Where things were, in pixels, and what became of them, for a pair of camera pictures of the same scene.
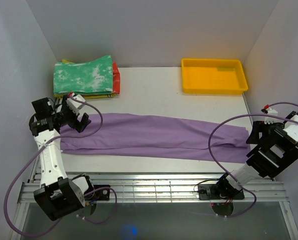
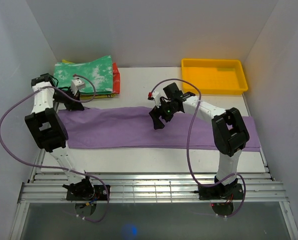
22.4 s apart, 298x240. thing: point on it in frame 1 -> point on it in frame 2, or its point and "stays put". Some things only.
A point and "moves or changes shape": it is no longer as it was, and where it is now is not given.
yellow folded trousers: [86, 96] stays put
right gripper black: [258, 126] -> [155, 114]
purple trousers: [159, 136] moves or changes shape
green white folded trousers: [93, 77] stays put
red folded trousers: [116, 79] stays put
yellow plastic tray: [212, 76] stays put
